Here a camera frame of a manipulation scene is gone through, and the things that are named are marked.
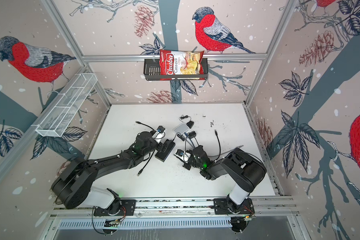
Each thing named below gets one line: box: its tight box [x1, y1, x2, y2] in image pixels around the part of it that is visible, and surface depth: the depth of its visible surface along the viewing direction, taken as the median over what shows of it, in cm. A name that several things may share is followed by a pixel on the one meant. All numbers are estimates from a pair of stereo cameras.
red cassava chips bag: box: [159, 49, 205, 81], surface depth 90 cm
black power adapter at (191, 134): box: [187, 130, 197, 139], surface depth 102 cm
